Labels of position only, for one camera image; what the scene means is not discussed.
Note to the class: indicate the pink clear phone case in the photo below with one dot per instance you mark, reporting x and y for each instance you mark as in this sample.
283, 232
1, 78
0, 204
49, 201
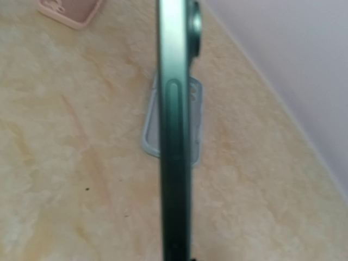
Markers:
74, 14

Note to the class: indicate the teal green phone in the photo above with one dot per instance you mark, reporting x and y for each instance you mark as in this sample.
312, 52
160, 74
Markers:
179, 29

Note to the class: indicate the light blue phone case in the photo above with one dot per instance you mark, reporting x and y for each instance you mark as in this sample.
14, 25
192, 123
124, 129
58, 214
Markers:
150, 133

